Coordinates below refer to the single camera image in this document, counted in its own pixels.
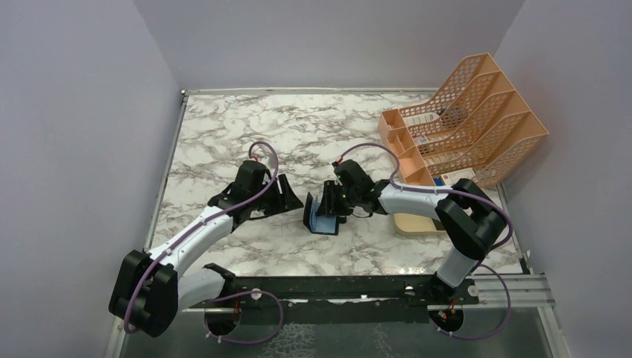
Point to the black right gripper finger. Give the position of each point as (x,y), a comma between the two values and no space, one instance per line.
(341,215)
(330,202)

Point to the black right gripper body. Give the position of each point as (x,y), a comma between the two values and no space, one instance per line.
(349,197)

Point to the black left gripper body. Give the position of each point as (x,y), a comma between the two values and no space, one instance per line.
(270,203)

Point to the black leather card holder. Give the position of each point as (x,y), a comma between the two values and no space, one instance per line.
(315,218)

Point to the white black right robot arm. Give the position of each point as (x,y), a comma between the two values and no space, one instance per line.
(471,220)

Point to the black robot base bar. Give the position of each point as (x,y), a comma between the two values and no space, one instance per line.
(334,299)

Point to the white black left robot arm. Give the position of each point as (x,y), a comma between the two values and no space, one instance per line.
(150,288)

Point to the white card box in organizer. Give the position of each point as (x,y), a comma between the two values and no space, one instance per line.
(450,178)

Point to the orange mesh file organizer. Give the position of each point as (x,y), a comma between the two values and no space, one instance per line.
(476,120)

